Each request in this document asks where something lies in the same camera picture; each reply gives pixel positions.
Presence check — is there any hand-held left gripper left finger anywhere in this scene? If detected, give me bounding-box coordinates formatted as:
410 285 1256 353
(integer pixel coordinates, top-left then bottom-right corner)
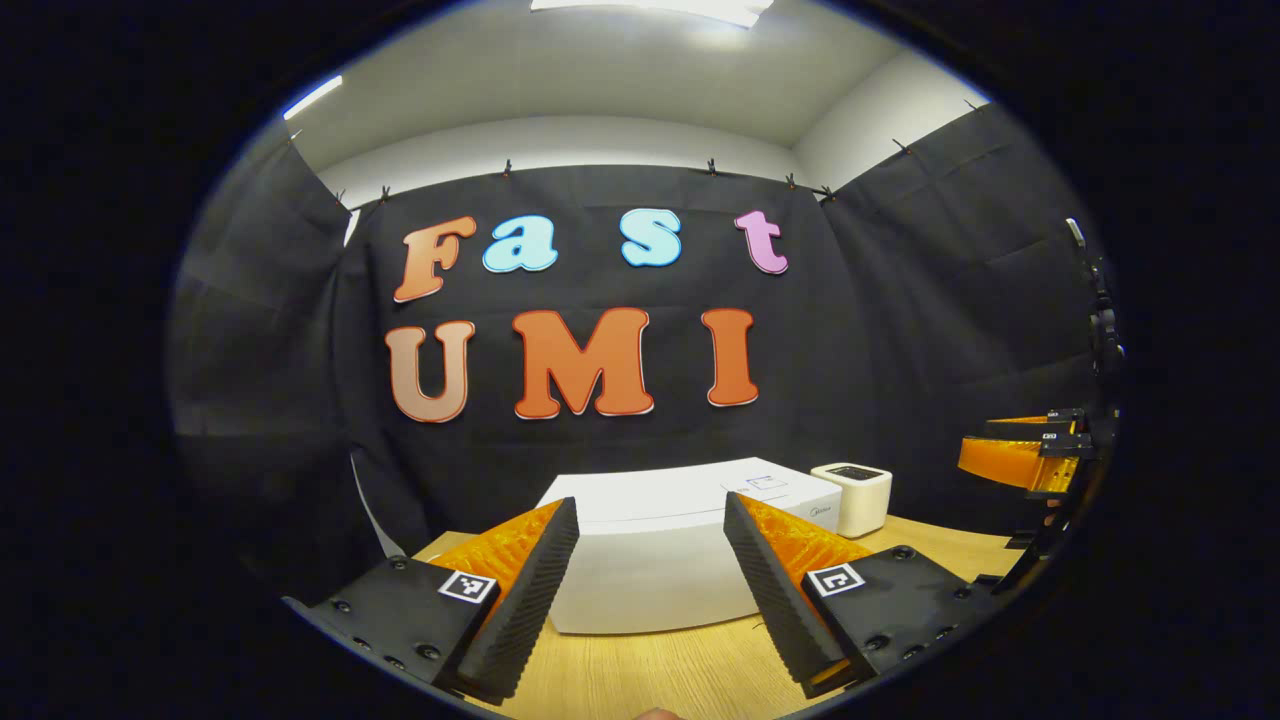
283 497 581 706

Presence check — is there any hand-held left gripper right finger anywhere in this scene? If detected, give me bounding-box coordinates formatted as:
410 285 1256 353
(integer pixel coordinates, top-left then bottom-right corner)
722 490 1006 699

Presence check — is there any white microwave oven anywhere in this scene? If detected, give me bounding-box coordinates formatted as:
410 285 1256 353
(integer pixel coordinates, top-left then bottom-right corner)
535 457 843 636

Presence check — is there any cream white toaster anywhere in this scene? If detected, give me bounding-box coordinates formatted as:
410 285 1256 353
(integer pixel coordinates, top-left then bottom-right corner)
810 462 893 539

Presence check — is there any ceiling light panel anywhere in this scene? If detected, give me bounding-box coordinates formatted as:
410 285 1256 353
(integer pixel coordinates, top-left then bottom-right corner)
530 0 776 29
282 74 344 121

